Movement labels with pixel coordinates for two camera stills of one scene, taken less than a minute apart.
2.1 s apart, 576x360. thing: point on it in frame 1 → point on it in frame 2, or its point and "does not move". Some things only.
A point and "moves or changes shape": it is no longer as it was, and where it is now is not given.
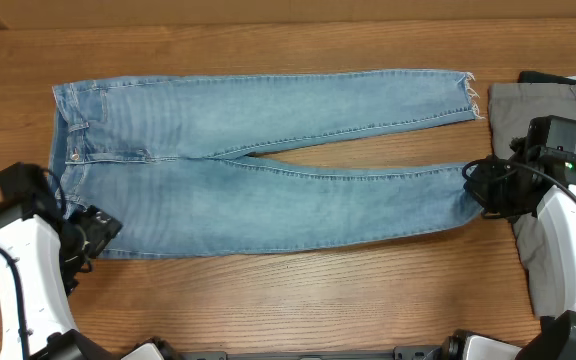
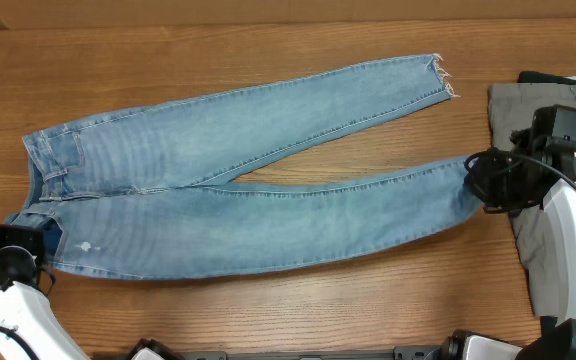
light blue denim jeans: [159, 156] moves or changes shape
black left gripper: [102, 228] → [31, 239]
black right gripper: [491, 187] does not move
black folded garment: [529, 76] does not move
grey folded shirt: [512, 106] does not move
